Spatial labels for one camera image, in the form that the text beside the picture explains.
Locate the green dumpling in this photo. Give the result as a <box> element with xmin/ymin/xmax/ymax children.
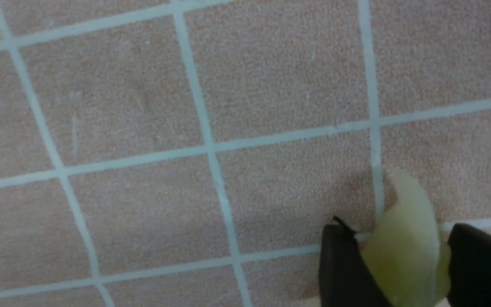
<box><xmin>361</xmin><ymin>168</ymin><xmax>451</xmax><ymax>307</ymax></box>

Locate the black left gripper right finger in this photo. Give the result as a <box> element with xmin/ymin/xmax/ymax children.
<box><xmin>447</xmin><ymin>223</ymin><xmax>491</xmax><ymax>307</ymax></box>

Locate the pink checkered tablecloth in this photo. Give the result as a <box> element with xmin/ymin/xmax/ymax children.
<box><xmin>0</xmin><ymin>0</ymin><xmax>491</xmax><ymax>307</ymax></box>

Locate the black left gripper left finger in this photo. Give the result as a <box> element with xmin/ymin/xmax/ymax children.
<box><xmin>319</xmin><ymin>216</ymin><xmax>390</xmax><ymax>307</ymax></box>

